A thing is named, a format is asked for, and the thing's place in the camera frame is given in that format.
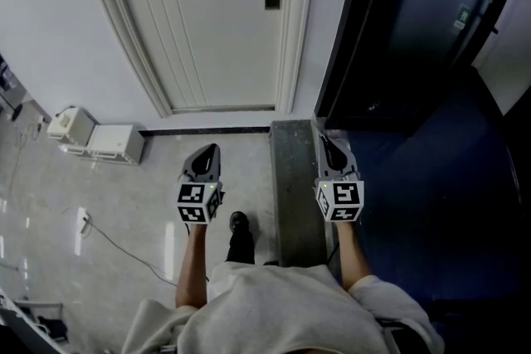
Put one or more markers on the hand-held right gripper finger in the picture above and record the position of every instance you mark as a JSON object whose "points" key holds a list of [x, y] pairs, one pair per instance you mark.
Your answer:
{"points": [[323, 161], [352, 166]]}

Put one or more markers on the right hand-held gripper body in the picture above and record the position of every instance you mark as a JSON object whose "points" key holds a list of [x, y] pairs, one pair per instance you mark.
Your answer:
{"points": [[346, 195]]}

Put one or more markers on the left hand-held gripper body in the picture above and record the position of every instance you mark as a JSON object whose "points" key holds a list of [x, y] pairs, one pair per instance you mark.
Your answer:
{"points": [[191, 195]]}

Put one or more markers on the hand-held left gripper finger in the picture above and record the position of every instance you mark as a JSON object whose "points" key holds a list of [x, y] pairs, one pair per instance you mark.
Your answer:
{"points": [[187, 169], [215, 168]]}

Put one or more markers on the white metal door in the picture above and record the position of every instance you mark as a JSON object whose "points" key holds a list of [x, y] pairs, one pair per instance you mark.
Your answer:
{"points": [[215, 54]]}

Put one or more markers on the person's left forearm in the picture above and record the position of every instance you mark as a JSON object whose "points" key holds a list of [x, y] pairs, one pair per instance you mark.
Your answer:
{"points": [[193, 261]]}

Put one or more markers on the person's right forearm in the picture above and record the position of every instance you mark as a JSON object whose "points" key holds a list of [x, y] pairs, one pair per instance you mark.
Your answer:
{"points": [[352, 257]]}

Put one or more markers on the green exit sign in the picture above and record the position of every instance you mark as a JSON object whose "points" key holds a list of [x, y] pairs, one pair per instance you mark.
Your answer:
{"points": [[461, 18]]}

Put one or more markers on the white box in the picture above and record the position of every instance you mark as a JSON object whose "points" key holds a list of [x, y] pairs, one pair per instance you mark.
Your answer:
{"points": [[114, 143]]}

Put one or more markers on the person's right black shoe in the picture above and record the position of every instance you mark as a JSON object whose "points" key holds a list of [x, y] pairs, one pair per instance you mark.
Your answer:
{"points": [[270, 263]]}

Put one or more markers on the white power strip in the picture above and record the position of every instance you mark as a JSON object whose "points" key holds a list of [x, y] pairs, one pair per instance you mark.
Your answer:
{"points": [[85, 223]]}

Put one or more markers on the beige box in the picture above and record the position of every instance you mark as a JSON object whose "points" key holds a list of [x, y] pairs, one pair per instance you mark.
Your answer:
{"points": [[72, 126]]}

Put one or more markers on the person's grey shirt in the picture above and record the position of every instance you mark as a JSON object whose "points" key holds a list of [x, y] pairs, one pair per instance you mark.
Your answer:
{"points": [[269, 311]]}

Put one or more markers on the black floor stand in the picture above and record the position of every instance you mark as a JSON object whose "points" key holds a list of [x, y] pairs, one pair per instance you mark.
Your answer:
{"points": [[16, 110]]}

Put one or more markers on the grey metal cart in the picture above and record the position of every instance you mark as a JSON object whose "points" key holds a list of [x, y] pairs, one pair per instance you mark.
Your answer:
{"points": [[25, 323]]}

